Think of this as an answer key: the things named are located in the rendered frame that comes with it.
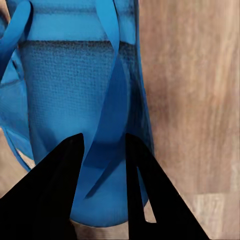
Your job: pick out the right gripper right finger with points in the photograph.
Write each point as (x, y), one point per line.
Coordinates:
(174, 220)

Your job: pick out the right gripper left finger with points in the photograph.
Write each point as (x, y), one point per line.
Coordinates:
(39, 206)

